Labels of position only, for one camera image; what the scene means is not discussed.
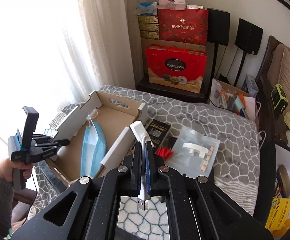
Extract blue surgical face masks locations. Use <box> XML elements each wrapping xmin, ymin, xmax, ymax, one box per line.
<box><xmin>80</xmin><ymin>109</ymin><xmax>107</xmax><ymax>178</ymax></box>

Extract yellow taxi-print package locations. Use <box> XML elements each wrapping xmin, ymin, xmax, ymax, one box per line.
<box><xmin>265</xmin><ymin>197</ymin><xmax>290</xmax><ymax>231</ymax></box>

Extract black speaker on stand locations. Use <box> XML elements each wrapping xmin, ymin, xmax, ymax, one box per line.
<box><xmin>234</xmin><ymin>18</ymin><xmax>263</xmax><ymax>86</ymax></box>
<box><xmin>207</xmin><ymin>8</ymin><xmax>230</xmax><ymax>90</ymax></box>

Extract black bin with papers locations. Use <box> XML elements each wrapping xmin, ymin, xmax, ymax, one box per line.
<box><xmin>253</xmin><ymin>140</ymin><xmax>290</xmax><ymax>239</ymax></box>

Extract black packaged mask pouch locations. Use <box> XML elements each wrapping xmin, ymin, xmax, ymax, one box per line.
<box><xmin>146</xmin><ymin>119</ymin><xmax>171</xmax><ymax>147</ymax></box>

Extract person's left hand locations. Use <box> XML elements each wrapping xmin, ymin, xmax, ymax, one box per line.
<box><xmin>0</xmin><ymin>158</ymin><xmax>34</xmax><ymax>183</ymax></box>

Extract cardboard box of clutter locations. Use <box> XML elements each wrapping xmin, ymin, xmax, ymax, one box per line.
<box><xmin>209</xmin><ymin>79</ymin><xmax>258</xmax><ymax>121</ymax></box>

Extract dark red tea gift bag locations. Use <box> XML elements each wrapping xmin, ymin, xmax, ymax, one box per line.
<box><xmin>158</xmin><ymin>9</ymin><xmax>208</xmax><ymax>46</ymax></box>

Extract pink white box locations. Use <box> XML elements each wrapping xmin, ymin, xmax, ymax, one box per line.
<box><xmin>157</xmin><ymin>0</ymin><xmax>187</xmax><ymax>10</ymax></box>

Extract cardboard tray box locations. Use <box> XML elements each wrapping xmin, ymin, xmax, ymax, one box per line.
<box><xmin>46</xmin><ymin>91</ymin><xmax>148</xmax><ymax>187</ymax></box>

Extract green alarm clock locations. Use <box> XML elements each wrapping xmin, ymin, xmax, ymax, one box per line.
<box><xmin>271</xmin><ymin>83</ymin><xmax>288</xmax><ymax>114</ymax></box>

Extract right black speaker on stand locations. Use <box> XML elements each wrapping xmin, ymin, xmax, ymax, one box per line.
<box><xmin>234</xmin><ymin>18</ymin><xmax>263</xmax><ymax>86</ymax></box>

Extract clear bag with white hook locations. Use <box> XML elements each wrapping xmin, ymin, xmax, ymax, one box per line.
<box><xmin>165</xmin><ymin>127</ymin><xmax>220</xmax><ymax>179</ymax></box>

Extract white USB hub with cable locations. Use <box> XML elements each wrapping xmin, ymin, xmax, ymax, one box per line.
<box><xmin>130</xmin><ymin>121</ymin><xmax>154</xmax><ymax>211</ymax></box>

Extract patterned grey white blanket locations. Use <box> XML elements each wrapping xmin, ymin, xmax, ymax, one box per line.
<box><xmin>27</xmin><ymin>84</ymin><xmax>261</xmax><ymax>240</ymax></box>

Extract red collection gift bag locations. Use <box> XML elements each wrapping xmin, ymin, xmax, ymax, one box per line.
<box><xmin>145</xmin><ymin>44</ymin><xmax>207</xmax><ymax>94</ymax></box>

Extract stacked gold boxes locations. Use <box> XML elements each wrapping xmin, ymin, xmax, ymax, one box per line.
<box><xmin>137</xmin><ymin>15</ymin><xmax>160</xmax><ymax>40</ymax></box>

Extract left black speaker on stand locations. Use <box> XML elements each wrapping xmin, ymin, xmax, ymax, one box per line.
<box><xmin>207</xmin><ymin>8</ymin><xmax>230</xmax><ymax>90</ymax></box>

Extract red cord bundle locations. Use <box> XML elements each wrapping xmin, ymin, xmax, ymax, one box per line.
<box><xmin>155</xmin><ymin>146</ymin><xmax>175</xmax><ymax>160</ymax></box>

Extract white sheer curtain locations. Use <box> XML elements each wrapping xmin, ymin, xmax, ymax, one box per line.
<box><xmin>0</xmin><ymin>0</ymin><xmax>135</xmax><ymax>140</ymax></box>

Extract brown padded headboard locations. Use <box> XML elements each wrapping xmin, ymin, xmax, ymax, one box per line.
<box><xmin>256</xmin><ymin>36</ymin><xmax>290</xmax><ymax>144</ymax></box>

